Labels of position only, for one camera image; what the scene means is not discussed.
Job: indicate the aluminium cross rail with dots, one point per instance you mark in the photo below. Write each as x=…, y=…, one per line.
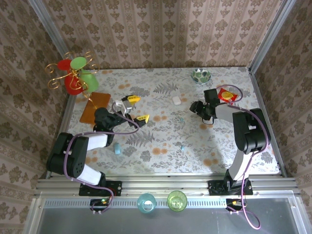
x=158, y=185

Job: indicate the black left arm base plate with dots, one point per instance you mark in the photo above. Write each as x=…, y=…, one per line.
x=114, y=189

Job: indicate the green plastic goblet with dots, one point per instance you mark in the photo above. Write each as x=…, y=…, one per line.
x=90, y=81

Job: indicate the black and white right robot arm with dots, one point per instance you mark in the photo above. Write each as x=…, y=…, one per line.
x=251, y=131

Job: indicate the aluminium frame post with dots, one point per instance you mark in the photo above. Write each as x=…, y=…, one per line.
x=270, y=34
x=48, y=26

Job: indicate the green drinking glass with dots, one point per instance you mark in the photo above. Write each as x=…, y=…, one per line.
x=177, y=201

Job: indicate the leaf pattern bowl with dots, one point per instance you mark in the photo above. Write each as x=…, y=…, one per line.
x=201, y=76

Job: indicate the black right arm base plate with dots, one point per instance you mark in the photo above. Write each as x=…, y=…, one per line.
x=214, y=189

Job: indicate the aluminium side rail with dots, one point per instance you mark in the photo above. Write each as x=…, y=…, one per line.
x=64, y=114
x=260, y=97

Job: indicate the red plastic goblet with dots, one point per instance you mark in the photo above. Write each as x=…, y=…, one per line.
x=72, y=85

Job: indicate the teal drinking glass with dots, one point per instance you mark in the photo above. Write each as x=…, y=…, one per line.
x=146, y=204

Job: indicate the floral patterned tablecloth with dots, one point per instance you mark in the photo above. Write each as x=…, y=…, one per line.
x=170, y=158

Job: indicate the small black control board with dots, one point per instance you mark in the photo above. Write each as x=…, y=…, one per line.
x=100, y=202
x=234, y=202

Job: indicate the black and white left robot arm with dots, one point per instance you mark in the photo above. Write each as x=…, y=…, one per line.
x=70, y=158

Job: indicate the light blue charging case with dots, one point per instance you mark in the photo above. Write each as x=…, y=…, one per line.
x=117, y=148

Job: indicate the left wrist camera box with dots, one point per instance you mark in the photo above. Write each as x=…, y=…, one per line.
x=123, y=106

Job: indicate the red snack packet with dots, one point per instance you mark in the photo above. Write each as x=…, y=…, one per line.
x=228, y=95

